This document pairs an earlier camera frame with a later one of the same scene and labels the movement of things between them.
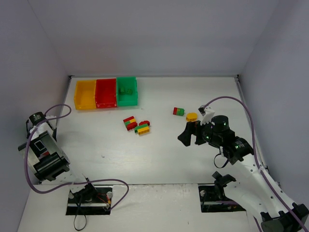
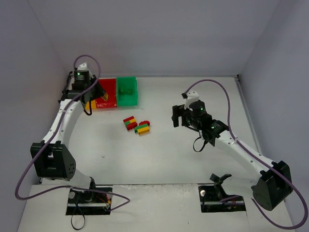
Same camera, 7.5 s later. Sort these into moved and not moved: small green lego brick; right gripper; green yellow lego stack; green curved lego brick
Moved: right gripper
Not moved: green curved lego brick; small green lego brick; green yellow lego stack
